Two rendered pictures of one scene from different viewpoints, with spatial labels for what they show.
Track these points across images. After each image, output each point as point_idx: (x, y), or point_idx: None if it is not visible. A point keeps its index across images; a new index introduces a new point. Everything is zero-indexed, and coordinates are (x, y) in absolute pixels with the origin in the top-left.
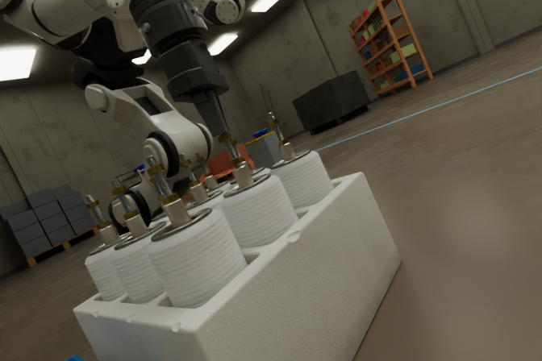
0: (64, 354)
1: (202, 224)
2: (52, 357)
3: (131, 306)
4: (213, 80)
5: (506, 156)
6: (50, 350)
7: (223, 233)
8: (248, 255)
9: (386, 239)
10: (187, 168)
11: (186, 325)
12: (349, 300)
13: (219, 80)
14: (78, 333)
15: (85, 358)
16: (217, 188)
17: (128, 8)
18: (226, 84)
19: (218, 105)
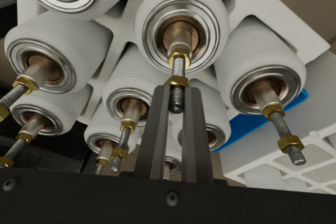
0: (126, 160)
1: (300, 64)
2: (126, 165)
3: (227, 113)
4: (277, 214)
5: None
6: (119, 170)
7: (279, 45)
8: (232, 30)
9: None
10: (125, 146)
11: (317, 55)
12: None
13: (134, 219)
14: (107, 164)
15: (135, 146)
16: (51, 113)
17: None
18: (21, 196)
19: (196, 133)
